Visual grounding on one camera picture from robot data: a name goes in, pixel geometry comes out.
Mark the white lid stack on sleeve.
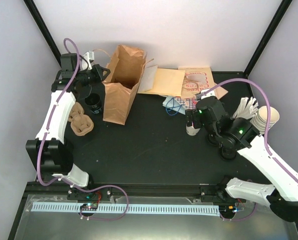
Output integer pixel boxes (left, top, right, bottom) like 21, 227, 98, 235
250, 106, 280, 135

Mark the brown paper bag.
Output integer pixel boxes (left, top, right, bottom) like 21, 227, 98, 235
102, 44, 153, 125

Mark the yellow padded envelope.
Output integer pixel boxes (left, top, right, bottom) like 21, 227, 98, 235
137, 65, 185, 97

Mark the white paper cup stack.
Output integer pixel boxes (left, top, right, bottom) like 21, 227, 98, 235
186, 121, 201, 136

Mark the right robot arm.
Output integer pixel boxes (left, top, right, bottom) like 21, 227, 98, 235
185, 96, 298, 222

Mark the brown cardboard cup carrier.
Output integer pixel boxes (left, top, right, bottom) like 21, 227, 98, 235
68, 102, 94, 137

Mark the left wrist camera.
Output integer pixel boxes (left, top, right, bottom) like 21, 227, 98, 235
80, 51, 94, 71

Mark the right black frame post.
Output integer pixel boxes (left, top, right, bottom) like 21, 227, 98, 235
244, 0, 293, 78

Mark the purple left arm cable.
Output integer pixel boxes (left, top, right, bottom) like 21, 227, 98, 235
36, 37, 129, 222

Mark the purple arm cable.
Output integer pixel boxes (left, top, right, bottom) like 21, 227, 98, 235
203, 77, 274, 222
36, 37, 129, 222

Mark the black cup sleeve stack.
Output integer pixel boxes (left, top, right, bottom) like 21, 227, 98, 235
84, 93, 102, 114

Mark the light blue cable duct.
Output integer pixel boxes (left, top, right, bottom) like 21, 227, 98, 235
31, 202, 220, 217

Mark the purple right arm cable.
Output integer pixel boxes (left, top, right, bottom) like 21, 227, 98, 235
203, 77, 274, 222

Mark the black lid stack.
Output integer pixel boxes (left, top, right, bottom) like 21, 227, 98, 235
206, 134, 237, 161

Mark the jar of white stirrers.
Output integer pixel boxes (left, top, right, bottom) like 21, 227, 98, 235
233, 97, 259, 120

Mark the tan flat paper bag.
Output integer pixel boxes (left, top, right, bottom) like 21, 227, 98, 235
214, 86, 228, 99

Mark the cakes printed paper bag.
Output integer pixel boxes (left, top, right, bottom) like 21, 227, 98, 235
178, 66, 215, 99

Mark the black frame post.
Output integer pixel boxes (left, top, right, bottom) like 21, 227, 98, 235
244, 0, 293, 78
23, 0, 61, 67

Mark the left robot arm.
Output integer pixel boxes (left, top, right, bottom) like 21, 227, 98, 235
25, 51, 110, 200

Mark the blue checkered paper bag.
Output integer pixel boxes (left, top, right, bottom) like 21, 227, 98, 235
174, 97, 197, 110

